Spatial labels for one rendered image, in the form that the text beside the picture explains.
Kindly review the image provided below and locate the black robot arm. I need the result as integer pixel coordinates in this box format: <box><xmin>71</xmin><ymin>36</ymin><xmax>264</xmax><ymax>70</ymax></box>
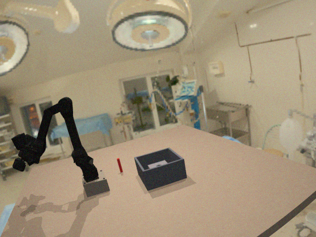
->
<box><xmin>11</xmin><ymin>97</ymin><xmax>99</xmax><ymax>183</ymax></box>

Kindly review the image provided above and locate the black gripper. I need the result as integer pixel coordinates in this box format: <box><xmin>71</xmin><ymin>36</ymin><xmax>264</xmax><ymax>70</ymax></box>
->
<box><xmin>12</xmin><ymin>134</ymin><xmax>36</xmax><ymax>172</ymax></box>

